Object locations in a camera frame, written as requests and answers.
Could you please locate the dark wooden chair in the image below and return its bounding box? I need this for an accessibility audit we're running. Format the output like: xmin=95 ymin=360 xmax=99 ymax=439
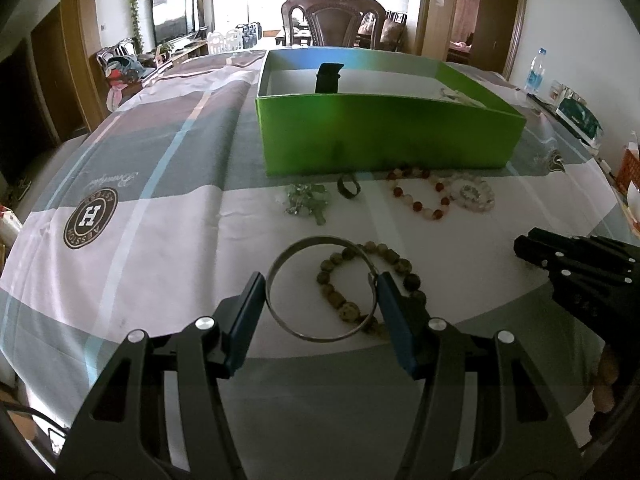
xmin=281 ymin=0 xmax=386 ymax=50

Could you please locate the silver metal bangle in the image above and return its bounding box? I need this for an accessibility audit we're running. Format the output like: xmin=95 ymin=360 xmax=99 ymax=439
xmin=266 ymin=236 xmax=382 ymax=344

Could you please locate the green cardboard box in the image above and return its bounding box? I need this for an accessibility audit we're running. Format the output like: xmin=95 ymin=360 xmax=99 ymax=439
xmin=256 ymin=47 xmax=526 ymax=177

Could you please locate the checked grey pink tablecloth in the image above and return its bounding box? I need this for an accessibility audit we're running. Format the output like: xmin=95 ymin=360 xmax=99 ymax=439
xmin=1 ymin=65 xmax=634 ymax=479

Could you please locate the flat screen television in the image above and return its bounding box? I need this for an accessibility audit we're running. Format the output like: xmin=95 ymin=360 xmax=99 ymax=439
xmin=151 ymin=0 xmax=195 ymax=44

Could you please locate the red and white bead bracelet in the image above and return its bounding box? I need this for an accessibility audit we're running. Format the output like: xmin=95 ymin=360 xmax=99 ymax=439
xmin=385 ymin=161 xmax=452 ymax=221

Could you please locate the clear crystal bead bracelet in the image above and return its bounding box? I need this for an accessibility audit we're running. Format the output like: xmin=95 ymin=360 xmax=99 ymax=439
xmin=446 ymin=171 xmax=497 ymax=214

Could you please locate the black ring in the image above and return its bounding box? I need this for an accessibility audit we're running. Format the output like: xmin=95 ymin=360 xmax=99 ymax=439
xmin=336 ymin=172 xmax=362 ymax=201

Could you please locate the plastic water bottle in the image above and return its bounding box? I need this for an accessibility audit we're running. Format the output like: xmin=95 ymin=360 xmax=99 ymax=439
xmin=524 ymin=48 xmax=547 ymax=94

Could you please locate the olive green bead bracelet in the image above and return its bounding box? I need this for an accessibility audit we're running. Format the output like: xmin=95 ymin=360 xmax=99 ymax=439
xmin=316 ymin=240 xmax=429 ymax=336

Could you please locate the black watch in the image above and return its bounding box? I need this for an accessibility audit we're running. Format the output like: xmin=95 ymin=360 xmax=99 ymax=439
xmin=314 ymin=63 xmax=344 ymax=94

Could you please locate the green and white box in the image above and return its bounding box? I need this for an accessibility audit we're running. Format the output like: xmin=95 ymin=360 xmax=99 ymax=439
xmin=552 ymin=81 xmax=603 ymax=151

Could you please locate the pile of clothes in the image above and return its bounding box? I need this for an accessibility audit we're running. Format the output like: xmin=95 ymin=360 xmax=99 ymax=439
xmin=96 ymin=39 xmax=152 ymax=112

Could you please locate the wooden tv cabinet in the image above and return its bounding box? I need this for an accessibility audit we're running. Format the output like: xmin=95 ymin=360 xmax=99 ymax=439
xmin=149 ymin=37 xmax=208 ymax=67

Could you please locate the white pearl jewelry piece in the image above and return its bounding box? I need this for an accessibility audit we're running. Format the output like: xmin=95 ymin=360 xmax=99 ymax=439
xmin=440 ymin=88 xmax=486 ymax=108

